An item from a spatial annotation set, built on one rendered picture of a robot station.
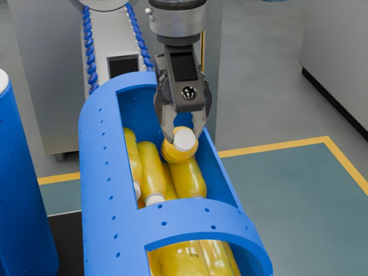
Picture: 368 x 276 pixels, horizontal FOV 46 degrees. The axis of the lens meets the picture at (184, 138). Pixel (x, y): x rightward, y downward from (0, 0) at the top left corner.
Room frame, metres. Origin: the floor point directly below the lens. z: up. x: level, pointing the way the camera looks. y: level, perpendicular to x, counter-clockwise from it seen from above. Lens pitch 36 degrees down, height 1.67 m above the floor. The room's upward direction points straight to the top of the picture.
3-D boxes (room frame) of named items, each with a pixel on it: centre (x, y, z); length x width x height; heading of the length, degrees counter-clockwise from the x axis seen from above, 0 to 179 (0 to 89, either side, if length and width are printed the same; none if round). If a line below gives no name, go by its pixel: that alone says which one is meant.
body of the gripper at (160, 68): (0.66, 0.01, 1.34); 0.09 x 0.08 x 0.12; 12
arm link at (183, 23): (0.65, 0.01, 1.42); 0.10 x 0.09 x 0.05; 102
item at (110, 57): (1.23, 0.19, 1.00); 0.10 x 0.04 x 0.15; 103
